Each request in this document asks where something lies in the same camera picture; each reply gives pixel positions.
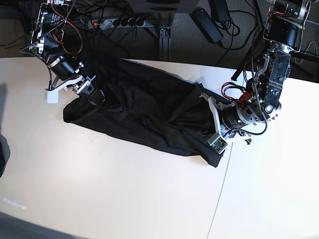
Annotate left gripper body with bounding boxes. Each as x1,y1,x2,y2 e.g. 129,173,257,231
200,93,268,145

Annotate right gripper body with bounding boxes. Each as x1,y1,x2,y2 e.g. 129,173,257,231
45,56,96,96

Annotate black T-shirt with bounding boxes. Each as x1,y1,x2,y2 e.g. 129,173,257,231
63,52,222,167

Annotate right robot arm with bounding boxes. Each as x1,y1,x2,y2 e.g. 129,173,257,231
19,0,96,103

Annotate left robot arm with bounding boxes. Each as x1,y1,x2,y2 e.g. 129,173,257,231
201,0,313,152

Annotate white power strip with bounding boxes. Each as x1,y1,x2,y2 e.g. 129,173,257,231
86,17,148,30

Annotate white plug adapter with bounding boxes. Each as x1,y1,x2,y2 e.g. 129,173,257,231
99,19,113,30

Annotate black tripod stand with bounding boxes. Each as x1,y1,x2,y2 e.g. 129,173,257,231
231,0,319,81

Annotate aluminium table leg profile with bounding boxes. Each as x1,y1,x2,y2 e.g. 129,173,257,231
158,12,174,62

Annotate dark object at left edge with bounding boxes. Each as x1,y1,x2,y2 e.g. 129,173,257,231
0,135,10,177

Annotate black power brick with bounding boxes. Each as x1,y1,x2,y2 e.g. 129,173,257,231
208,0,230,22
190,7,223,44

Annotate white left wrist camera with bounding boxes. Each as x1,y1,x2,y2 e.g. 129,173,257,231
207,133,228,154

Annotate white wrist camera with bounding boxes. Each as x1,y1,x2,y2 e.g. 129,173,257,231
207,133,228,154
45,91,59,104

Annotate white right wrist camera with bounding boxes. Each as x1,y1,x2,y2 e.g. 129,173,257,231
45,91,59,104

